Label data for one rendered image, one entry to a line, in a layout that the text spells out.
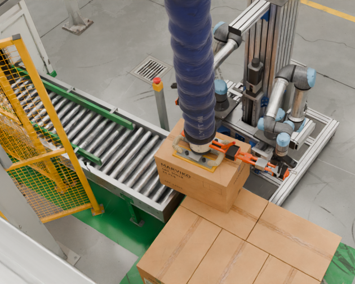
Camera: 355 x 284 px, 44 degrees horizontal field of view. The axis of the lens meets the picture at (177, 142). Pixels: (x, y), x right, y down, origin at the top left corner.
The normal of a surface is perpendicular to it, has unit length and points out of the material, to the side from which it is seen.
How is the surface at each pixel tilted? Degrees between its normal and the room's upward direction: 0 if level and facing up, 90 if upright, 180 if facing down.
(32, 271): 0
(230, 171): 1
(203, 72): 80
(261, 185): 0
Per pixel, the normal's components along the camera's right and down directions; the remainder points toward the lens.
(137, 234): -0.08, -0.60
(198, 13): 0.37, 0.62
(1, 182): 0.83, 0.40
